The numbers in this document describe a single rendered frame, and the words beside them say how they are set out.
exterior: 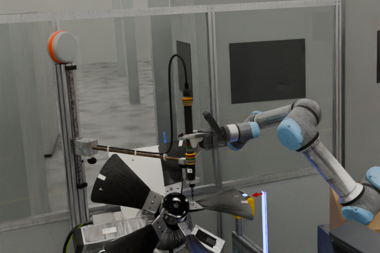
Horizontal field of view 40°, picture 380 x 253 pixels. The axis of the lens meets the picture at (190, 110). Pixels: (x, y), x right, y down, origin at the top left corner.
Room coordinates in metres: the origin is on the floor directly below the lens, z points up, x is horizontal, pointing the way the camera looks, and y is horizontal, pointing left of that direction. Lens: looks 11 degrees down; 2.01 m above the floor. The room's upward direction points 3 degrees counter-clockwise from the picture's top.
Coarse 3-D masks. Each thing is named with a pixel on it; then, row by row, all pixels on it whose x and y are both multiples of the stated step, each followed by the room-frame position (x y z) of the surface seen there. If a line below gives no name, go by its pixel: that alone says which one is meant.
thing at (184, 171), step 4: (180, 160) 2.18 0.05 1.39; (184, 160) 2.17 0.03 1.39; (180, 164) 2.17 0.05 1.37; (184, 164) 2.17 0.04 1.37; (184, 168) 2.17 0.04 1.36; (184, 172) 2.17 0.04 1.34; (184, 176) 2.17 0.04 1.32; (184, 180) 2.15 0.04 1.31; (188, 180) 2.15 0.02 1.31; (192, 180) 2.14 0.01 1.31; (196, 180) 2.14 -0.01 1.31
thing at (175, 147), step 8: (168, 144) 2.39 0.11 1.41; (176, 144) 2.37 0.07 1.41; (184, 144) 2.35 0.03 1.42; (168, 152) 2.35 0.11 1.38; (176, 152) 2.33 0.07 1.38; (184, 152) 2.31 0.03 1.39; (168, 160) 2.32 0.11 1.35; (168, 168) 2.29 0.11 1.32; (176, 168) 2.26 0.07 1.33; (168, 176) 2.26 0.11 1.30; (176, 176) 2.23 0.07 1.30; (168, 184) 2.23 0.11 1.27
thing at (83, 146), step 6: (78, 138) 2.54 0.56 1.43; (84, 138) 2.55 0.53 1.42; (78, 144) 2.50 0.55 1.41; (84, 144) 2.47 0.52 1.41; (90, 144) 2.48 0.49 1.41; (96, 144) 2.51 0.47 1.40; (78, 150) 2.50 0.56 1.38; (84, 150) 2.48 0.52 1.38; (90, 150) 2.48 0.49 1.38; (96, 150) 2.51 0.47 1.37
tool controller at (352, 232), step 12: (336, 228) 1.74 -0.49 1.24; (348, 228) 1.72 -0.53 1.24; (360, 228) 1.70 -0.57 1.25; (336, 240) 1.69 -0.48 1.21; (348, 240) 1.65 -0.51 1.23; (360, 240) 1.63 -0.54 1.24; (372, 240) 1.61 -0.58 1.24; (336, 252) 1.71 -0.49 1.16; (348, 252) 1.64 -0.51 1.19; (360, 252) 1.57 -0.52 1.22; (372, 252) 1.55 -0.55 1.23
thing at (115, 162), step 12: (108, 168) 2.16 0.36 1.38; (120, 168) 2.16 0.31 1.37; (96, 180) 2.15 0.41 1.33; (108, 180) 2.14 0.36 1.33; (120, 180) 2.14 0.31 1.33; (132, 180) 2.14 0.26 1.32; (96, 192) 2.14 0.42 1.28; (108, 192) 2.14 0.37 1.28; (120, 192) 2.14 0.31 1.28; (132, 192) 2.13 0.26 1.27; (144, 192) 2.13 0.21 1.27; (120, 204) 2.14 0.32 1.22; (132, 204) 2.14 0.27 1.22
